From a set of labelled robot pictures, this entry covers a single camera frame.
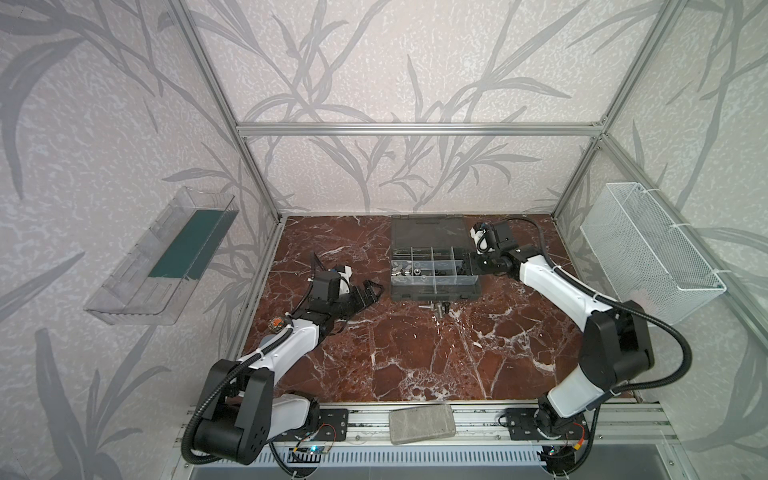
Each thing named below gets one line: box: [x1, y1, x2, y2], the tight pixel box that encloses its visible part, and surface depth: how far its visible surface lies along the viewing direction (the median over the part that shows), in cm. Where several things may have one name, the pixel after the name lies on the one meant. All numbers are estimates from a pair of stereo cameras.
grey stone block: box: [389, 404, 457, 445], surface depth 73 cm
